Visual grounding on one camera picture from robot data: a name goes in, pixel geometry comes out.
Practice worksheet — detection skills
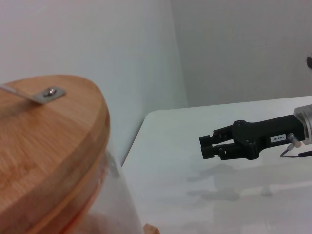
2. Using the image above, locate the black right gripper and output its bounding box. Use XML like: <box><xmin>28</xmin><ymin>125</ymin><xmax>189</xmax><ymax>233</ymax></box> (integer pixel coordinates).
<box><xmin>199</xmin><ymin>114</ymin><xmax>305</xmax><ymax>160</ymax></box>

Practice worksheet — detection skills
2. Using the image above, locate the silver metal thumbscrew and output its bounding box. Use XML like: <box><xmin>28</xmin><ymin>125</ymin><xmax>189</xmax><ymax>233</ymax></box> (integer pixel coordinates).
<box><xmin>287</xmin><ymin>133</ymin><xmax>302</xmax><ymax>150</ymax></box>

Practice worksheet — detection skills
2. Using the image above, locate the glass water dispenser jar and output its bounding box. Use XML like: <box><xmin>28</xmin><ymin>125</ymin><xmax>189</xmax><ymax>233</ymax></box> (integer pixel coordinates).
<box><xmin>29</xmin><ymin>136</ymin><xmax>142</xmax><ymax>234</ymax></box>

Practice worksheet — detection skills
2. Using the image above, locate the round wooden jar lid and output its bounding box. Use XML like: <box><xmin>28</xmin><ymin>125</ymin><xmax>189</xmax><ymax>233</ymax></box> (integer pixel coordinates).
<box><xmin>0</xmin><ymin>75</ymin><xmax>111</xmax><ymax>234</ymax></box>

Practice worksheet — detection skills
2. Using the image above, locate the thin black cable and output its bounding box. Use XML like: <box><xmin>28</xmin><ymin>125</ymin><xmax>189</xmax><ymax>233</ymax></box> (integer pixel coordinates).
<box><xmin>279</xmin><ymin>145</ymin><xmax>312</xmax><ymax>158</ymax></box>

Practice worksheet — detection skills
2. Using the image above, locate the metal lid handle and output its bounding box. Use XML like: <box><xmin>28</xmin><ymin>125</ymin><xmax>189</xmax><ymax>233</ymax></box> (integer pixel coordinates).
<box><xmin>0</xmin><ymin>84</ymin><xmax>67</xmax><ymax>105</ymax></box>

